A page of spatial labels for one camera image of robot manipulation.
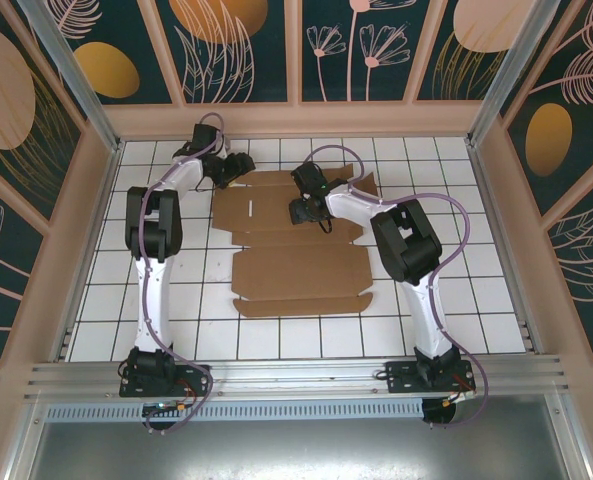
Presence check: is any brown cardboard box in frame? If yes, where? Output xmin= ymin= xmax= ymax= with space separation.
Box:
xmin=210 ymin=167 xmax=380 ymax=319

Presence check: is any grey metal sheet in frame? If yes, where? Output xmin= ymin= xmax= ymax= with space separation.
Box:
xmin=25 ymin=418 xmax=592 ymax=480

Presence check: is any left aluminium corner post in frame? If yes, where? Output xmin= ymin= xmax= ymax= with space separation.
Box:
xmin=18 ymin=0 xmax=125 ymax=154

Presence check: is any aluminium corner post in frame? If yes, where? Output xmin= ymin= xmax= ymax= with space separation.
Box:
xmin=18 ymin=0 xmax=125 ymax=154
xmin=465 ymin=0 xmax=575 ymax=149

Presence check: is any long aluminium mounting rail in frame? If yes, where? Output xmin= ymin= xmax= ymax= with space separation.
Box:
xmin=23 ymin=353 xmax=575 ymax=401

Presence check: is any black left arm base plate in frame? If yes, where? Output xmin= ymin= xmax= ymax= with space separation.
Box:
xmin=119 ymin=363 xmax=212 ymax=399

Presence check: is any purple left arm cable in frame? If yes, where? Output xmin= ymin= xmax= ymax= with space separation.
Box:
xmin=138 ymin=112 xmax=227 ymax=436

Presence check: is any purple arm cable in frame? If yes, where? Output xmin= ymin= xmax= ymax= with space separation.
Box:
xmin=138 ymin=112 xmax=227 ymax=436
xmin=303 ymin=144 xmax=490 ymax=430

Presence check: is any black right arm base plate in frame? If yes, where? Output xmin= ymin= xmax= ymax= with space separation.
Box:
xmin=384 ymin=360 xmax=477 ymax=396

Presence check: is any right aluminium corner post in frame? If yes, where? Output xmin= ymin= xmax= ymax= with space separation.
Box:
xmin=465 ymin=0 xmax=575 ymax=149

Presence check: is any aluminium side bracket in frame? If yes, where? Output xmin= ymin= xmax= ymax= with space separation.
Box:
xmin=518 ymin=319 xmax=545 ymax=355
xmin=55 ymin=324 xmax=77 ymax=362

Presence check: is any slotted grey cable duct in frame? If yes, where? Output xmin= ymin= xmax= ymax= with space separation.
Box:
xmin=45 ymin=399 xmax=425 ymax=422

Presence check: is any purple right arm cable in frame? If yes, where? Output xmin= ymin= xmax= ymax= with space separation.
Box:
xmin=303 ymin=144 xmax=490 ymax=430

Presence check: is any aluminium frame upright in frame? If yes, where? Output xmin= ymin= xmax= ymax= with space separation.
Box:
xmin=548 ymin=382 xmax=593 ymax=480
xmin=3 ymin=399 xmax=50 ymax=480

